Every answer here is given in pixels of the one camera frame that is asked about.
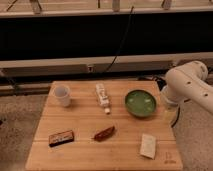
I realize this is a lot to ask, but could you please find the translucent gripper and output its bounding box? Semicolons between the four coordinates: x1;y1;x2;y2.
161;86;179;126

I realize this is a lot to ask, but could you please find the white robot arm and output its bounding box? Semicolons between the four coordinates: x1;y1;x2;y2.
161;61;213;126

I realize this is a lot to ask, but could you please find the green bowl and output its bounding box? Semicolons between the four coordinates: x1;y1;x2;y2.
125;90;157;118

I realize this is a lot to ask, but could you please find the white paper packet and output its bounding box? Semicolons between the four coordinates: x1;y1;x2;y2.
140;134;156;159

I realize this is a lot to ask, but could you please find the white tube with cap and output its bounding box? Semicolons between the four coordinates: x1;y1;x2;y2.
96;84;110;114

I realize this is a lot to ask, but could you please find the dark chocolate bar box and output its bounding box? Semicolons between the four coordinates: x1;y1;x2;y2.
49;130;74;147

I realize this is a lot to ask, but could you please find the white plastic cup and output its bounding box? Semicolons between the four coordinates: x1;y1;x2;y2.
53;85;71;107

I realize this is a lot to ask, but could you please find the black hanging cable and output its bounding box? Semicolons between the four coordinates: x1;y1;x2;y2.
101;5;135;74

